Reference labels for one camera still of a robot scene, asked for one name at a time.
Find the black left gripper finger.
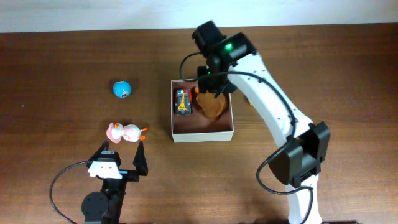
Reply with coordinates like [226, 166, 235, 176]
[88, 140, 109, 161]
[133, 141, 149, 176]

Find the brown plush bear toy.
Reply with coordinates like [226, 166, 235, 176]
[194, 86, 228, 121]

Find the grey orange toy car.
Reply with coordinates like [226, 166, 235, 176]
[174, 89, 193, 116]

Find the white cardboard box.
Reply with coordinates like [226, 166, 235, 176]
[170, 80, 234, 143]

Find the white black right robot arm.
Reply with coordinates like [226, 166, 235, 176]
[192, 21, 330, 223]

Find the white pink duck toy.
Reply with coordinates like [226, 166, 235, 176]
[106, 123, 148, 144]

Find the blue ball toy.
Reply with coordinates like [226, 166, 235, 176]
[113, 80, 131, 98]

